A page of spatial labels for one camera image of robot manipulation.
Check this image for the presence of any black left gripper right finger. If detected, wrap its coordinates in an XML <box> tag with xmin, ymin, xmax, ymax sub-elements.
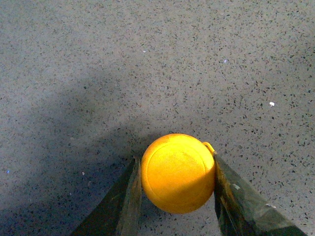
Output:
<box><xmin>214</xmin><ymin>153</ymin><xmax>306</xmax><ymax>236</ymax></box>

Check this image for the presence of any yellow mushroom push button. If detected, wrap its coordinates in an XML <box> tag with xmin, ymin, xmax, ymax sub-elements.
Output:
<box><xmin>141</xmin><ymin>134</ymin><xmax>216</xmax><ymax>214</ymax></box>

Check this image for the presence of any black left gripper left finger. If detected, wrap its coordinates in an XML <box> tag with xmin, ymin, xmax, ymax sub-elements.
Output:
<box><xmin>71</xmin><ymin>157</ymin><xmax>142</xmax><ymax>236</ymax></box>

